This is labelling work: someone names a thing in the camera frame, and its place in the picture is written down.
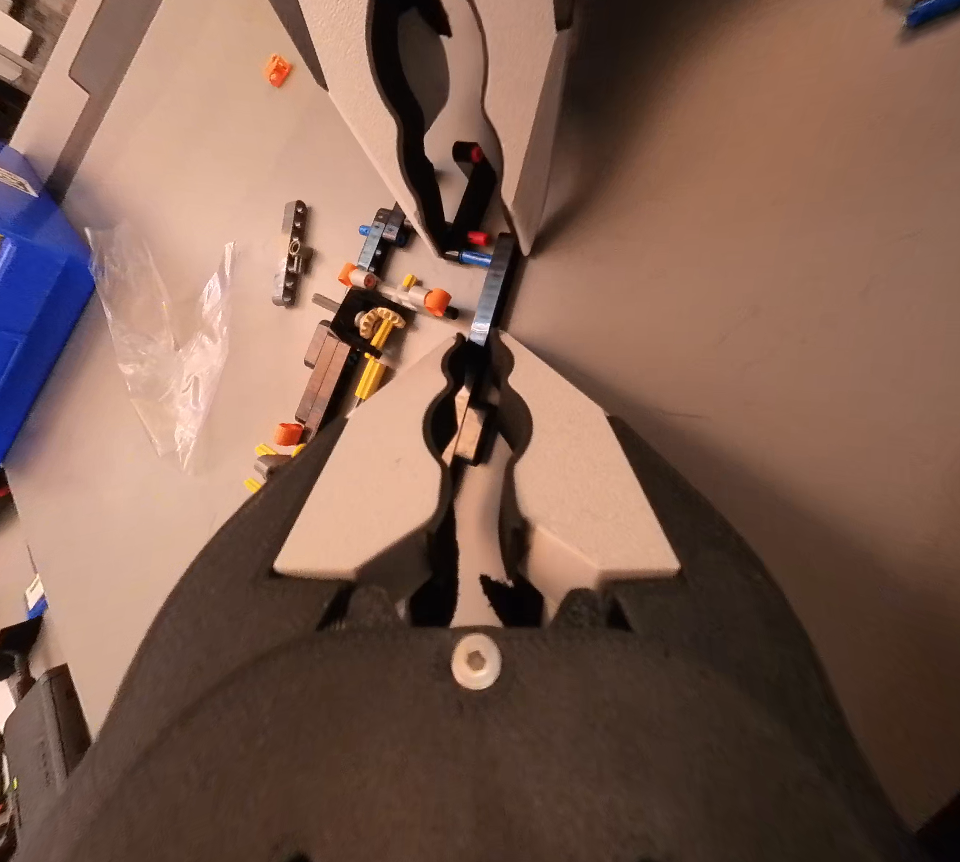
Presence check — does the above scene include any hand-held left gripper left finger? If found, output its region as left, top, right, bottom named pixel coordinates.
left=272, top=333, right=466, bottom=608

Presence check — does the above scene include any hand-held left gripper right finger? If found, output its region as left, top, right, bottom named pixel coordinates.
left=491, top=331, right=684, bottom=623

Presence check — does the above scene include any black lego technic model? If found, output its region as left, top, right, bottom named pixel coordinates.
left=243, top=142, right=520, bottom=495

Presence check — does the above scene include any grey lego beam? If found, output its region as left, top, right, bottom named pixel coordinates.
left=271, top=199, right=312, bottom=308

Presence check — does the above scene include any clear plastic bag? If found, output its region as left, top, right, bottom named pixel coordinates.
left=84, top=224, right=237, bottom=476

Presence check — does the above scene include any white blue label card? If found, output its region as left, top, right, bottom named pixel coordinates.
left=22, top=547, right=50, bottom=615

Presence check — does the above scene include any blue plastic bin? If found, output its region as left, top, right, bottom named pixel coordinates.
left=0, top=142, right=97, bottom=465

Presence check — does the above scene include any black rough box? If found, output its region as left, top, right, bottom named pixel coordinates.
left=0, top=663, right=95, bottom=862

